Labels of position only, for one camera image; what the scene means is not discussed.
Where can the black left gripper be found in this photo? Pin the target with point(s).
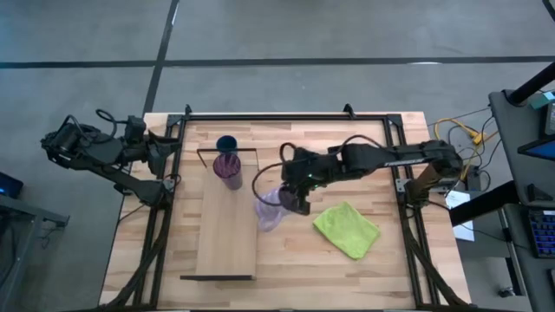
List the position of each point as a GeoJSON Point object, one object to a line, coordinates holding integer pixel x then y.
{"type": "Point", "coordinates": [139, 152]}

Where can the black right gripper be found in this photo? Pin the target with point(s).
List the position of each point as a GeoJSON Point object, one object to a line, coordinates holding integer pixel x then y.
{"type": "Point", "coordinates": [318, 171]}

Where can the lilac ribbed mug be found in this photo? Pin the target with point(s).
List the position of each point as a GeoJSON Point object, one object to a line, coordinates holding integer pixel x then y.
{"type": "Point", "coordinates": [269, 216]}

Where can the dark blue cup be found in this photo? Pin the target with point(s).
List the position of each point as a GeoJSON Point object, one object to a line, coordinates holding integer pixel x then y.
{"type": "Point", "coordinates": [226, 143]}

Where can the purple faceted plastic tumbler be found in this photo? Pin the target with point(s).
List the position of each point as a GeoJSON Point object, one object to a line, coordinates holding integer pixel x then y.
{"type": "Point", "coordinates": [227, 167]}

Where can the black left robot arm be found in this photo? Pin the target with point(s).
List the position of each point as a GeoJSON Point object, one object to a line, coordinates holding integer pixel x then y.
{"type": "Point", "coordinates": [99, 151]}

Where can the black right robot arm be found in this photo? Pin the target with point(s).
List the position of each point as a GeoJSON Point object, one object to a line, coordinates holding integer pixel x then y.
{"type": "Point", "coordinates": [390, 158]}

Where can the lime green microfibre cloth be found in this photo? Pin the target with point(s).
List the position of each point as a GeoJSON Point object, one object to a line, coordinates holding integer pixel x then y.
{"type": "Point", "coordinates": [347, 229]}

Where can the wooden board tray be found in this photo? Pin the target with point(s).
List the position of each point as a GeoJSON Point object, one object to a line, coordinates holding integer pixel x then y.
{"type": "Point", "coordinates": [227, 234]}

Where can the grey side table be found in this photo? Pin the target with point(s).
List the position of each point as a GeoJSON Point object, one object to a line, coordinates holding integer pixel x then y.
{"type": "Point", "coordinates": [26, 212]}

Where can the black device with blue light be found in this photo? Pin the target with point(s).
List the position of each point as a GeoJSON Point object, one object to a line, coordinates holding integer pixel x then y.
{"type": "Point", "coordinates": [9, 186]}

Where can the white paper sheet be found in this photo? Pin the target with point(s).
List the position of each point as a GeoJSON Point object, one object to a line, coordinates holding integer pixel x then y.
{"type": "Point", "coordinates": [465, 232]}

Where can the black power box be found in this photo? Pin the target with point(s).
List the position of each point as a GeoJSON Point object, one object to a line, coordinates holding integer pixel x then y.
{"type": "Point", "coordinates": [474, 178]}

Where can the black support beam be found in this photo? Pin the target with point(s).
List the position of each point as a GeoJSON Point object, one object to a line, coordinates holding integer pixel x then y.
{"type": "Point", "coordinates": [533, 84]}
{"type": "Point", "coordinates": [481, 203]}

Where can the dark computer desk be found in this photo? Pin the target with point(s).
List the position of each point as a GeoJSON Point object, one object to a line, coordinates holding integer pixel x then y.
{"type": "Point", "coordinates": [511, 143]}

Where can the black caster wheel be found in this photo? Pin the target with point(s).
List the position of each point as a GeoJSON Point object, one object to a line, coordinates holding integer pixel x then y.
{"type": "Point", "coordinates": [506, 292]}

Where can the black computer keyboard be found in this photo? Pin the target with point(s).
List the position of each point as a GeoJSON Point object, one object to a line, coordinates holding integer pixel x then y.
{"type": "Point", "coordinates": [542, 234]}

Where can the computer monitor with blue screen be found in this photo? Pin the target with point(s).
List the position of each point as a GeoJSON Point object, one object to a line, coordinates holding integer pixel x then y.
{"type": "Point", "coordinates": [542, 151]}

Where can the teal box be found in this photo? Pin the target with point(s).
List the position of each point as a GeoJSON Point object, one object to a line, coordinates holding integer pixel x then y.
{"type": "Point", "coordinates": [544, 100]}

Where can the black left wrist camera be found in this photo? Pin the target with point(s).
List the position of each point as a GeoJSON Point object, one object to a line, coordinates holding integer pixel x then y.
{"type": "Point", "coordinates": [135, 128]}

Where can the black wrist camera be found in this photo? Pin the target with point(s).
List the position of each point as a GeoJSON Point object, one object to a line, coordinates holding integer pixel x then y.
{"type": "Point", "coordinates": [292, 160]}
{"type": "Point", "coordinates": [135, 128]}

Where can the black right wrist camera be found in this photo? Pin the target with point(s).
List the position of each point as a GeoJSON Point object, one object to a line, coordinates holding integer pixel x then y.
{"type": "Point", "coordinates": [292, 160]}

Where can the black aluminium rig frame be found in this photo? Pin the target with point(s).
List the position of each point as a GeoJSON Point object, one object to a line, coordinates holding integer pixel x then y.
{"type": "Point", "coordinates": [282, 117]}

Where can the black triangular bracket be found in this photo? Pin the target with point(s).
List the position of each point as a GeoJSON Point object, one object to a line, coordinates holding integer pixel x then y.
{"type": "Point", "coordinates": [537, 194]}

